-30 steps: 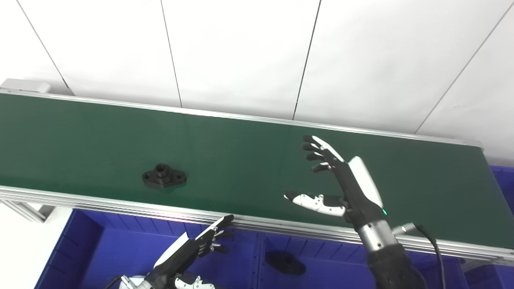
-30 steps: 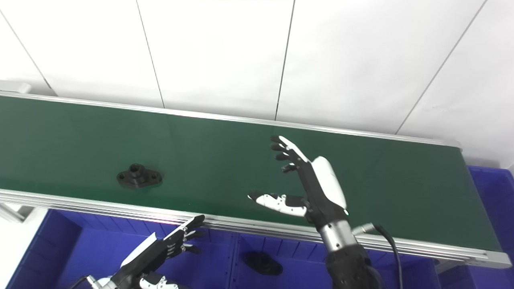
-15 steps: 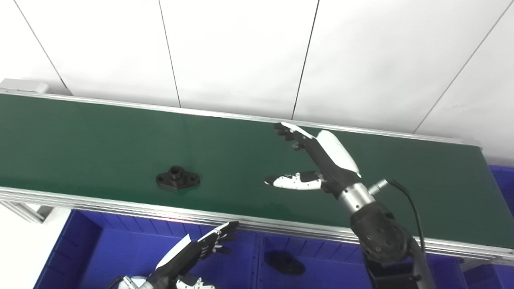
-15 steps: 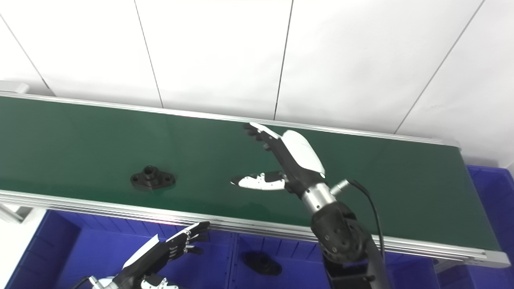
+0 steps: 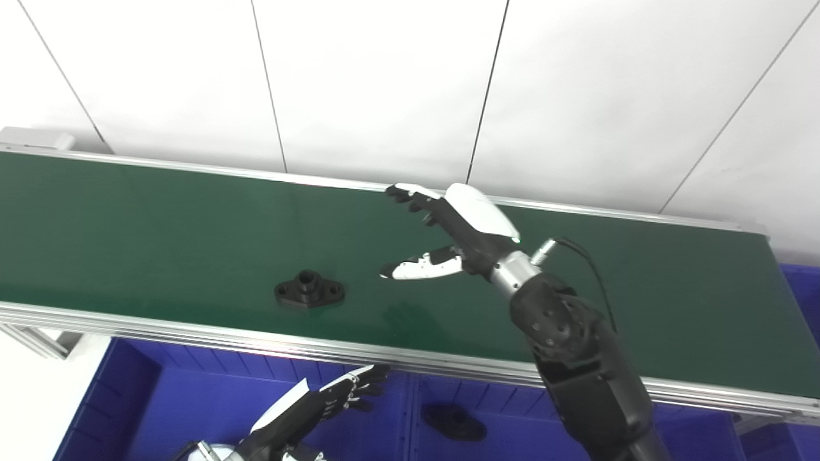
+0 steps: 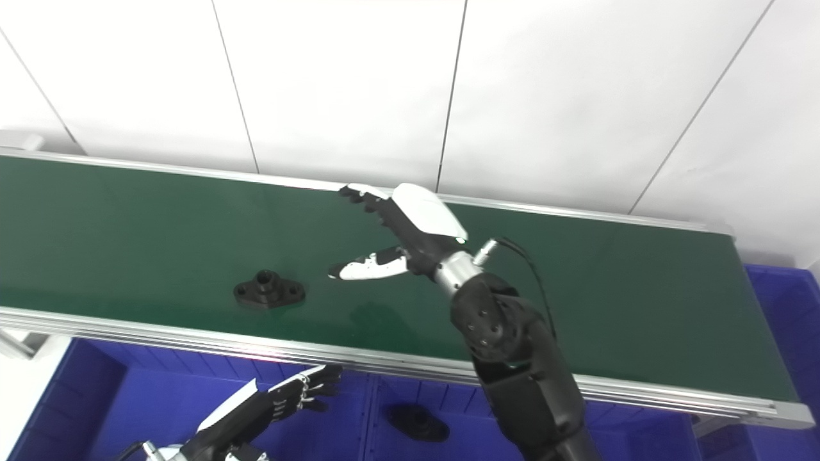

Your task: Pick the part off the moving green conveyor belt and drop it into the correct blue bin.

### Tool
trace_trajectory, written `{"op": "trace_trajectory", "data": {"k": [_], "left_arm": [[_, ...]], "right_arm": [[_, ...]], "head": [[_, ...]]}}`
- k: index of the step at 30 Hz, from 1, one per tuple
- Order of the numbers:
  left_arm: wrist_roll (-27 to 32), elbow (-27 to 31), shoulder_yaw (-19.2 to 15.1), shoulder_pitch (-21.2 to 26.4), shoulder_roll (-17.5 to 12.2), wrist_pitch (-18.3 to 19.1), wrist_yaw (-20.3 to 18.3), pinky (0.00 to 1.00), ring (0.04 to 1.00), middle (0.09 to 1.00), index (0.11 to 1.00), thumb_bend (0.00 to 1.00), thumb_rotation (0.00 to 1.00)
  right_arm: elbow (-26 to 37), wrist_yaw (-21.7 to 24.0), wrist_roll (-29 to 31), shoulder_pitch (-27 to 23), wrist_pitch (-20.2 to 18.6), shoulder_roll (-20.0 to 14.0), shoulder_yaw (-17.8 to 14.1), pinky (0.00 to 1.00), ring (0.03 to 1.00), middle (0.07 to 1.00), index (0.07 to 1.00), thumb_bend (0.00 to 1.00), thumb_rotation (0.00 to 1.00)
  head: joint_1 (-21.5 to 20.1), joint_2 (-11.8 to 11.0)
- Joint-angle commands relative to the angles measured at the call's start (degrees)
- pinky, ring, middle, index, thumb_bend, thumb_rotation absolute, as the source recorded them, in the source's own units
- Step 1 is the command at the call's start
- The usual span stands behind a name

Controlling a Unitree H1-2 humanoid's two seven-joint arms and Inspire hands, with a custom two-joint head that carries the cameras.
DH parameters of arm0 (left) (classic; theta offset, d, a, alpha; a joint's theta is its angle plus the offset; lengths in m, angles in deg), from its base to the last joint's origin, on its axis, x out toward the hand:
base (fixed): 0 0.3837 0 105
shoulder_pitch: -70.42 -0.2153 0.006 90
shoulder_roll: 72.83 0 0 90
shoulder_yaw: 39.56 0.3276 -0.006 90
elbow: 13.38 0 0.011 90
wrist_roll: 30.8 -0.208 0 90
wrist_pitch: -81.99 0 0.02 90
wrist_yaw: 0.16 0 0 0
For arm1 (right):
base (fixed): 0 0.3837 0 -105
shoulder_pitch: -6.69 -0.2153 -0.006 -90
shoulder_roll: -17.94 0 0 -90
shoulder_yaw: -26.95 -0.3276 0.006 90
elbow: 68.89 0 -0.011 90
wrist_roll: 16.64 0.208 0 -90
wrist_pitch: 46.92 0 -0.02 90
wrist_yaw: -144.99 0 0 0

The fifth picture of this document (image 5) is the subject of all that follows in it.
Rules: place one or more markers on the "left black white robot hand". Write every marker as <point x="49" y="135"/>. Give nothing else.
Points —
<point x="301" y="413"/>

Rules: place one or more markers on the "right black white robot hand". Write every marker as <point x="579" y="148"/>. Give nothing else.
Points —
<point x="471" y="230"/>

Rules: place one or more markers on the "black flanged part with collar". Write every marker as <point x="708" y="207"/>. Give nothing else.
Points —
<point x="309" y="291"/>

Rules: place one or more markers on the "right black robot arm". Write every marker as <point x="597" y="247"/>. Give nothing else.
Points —
<point x="576" y="358"/>

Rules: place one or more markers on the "blue plastic bin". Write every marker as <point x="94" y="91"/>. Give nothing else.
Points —
<point x="801" y="358"/>
<point x="179" y="403"/>
<point x="525" y="429"/>

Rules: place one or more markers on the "black flat flanged part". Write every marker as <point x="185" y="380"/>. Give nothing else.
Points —
<point x="456" y="422"/>

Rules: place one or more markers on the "aluminium conveyor support leg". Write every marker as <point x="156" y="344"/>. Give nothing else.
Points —
<point x="38" y="339"/>

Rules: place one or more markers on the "green conveyor belt aluminium frame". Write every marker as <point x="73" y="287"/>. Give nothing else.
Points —
<point x="192" y="237"/>

